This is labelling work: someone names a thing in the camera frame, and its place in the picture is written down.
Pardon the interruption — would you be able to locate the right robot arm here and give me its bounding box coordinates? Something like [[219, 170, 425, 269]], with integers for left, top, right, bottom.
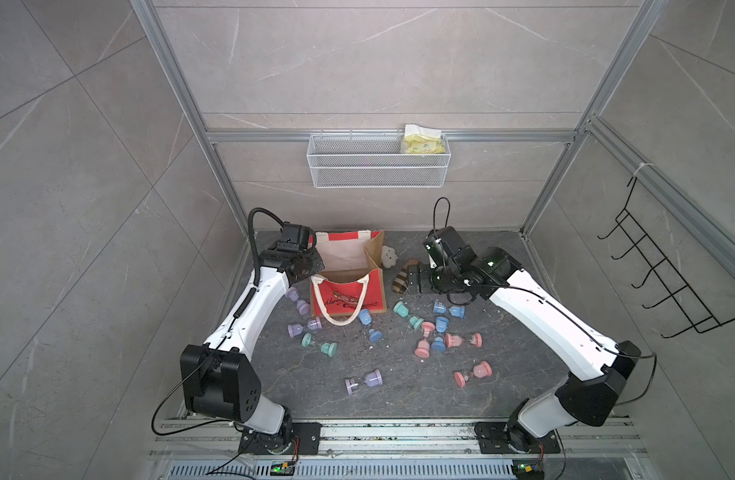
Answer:
[[409, 226, 645, 453]]

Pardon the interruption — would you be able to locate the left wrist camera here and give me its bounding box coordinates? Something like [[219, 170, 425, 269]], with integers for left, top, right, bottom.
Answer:
[[281, 222, 317, 251]]

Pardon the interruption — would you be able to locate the blue hourglass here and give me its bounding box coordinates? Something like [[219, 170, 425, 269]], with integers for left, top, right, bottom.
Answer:
[[358, 309, 383, 342], [433, 300, 465, 318], [431, 316, 449, 352]]

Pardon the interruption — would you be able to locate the white wire mesh basket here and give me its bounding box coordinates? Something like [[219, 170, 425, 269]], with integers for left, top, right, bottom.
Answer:
[[307, 134, 451, 189]]

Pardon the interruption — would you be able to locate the blue hourglass lower centre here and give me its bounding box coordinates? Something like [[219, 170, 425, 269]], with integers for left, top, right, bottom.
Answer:
[[431, 316, 449, 352]]

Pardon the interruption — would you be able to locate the yellow wipes packet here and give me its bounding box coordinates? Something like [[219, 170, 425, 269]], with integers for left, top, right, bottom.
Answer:
[[401, 124, 447, 155]]

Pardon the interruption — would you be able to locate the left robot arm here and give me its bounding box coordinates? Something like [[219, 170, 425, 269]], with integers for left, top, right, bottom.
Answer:
[[169, 207, 325, 453]]

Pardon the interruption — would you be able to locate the black wire hook rack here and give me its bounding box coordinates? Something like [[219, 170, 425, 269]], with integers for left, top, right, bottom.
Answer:
[[597, 176, 735, 339]]

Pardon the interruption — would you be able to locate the red burlap canvas bag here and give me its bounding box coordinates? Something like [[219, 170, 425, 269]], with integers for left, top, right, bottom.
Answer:
[[311, 230, 387, 327]]

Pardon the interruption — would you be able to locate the plaid glasses case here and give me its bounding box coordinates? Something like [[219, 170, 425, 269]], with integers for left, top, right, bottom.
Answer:
[[391, 259, 419, 295]]

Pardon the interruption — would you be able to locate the green hourglass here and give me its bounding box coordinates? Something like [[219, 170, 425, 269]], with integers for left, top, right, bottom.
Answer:
[[301, 333, 338, 358], [393, 301, 423, 331]]

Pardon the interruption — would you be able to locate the purple hourglass near bag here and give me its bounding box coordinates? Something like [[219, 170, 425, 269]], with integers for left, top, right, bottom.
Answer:
[[286, 287, 312, 317]]

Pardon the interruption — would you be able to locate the purple hourglass lying left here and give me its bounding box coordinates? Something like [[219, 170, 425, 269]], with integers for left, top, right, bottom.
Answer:
[[287, 317, 323, 338]]

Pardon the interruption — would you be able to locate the pink plush pig doll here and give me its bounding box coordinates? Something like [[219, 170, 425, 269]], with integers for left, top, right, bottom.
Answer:
[[381, 245, 399, 269]]

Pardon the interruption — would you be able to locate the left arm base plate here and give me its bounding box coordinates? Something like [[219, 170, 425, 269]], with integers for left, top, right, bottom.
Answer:
[[239, 422, 323, 456]]

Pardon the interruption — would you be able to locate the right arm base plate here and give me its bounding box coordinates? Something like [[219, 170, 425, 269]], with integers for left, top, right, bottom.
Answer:
[[473, 421, 561, 455]]

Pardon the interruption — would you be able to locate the purple hourglass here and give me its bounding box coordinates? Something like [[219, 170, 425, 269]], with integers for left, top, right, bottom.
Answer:
[[287, 317, 323, 338], [344, 369, 383, 396], [286, 287, 312, 317]]

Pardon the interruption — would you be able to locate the blue hourglass right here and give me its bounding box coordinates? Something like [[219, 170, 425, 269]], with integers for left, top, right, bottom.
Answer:
[[433, 300, 465, 318]]

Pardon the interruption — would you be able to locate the purple hourglass front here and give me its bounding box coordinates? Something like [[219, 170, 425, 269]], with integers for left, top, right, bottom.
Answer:
[[344, 369, 383, 396]]

